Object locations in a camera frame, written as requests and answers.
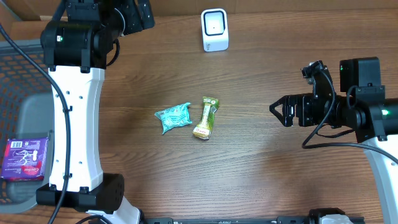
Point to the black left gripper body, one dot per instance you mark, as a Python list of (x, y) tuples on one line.
[(132, 23)]

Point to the yellow green snack packet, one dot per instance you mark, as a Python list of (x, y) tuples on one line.
[(204, 128)]

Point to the mint green wipes packet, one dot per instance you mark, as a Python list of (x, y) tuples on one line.
[(176, 116)]

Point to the purple sanitary pad pack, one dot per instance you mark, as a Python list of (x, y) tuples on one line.
[(25, 159)]

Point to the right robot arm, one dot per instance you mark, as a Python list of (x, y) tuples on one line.
[(362, 108)]

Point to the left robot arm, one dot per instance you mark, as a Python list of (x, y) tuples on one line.
[(76, 43)]

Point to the white barcode scanner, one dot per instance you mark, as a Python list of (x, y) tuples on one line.
[(214, 28)]

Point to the grey plastic mesh basket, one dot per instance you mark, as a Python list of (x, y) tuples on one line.
[(26, 113)]

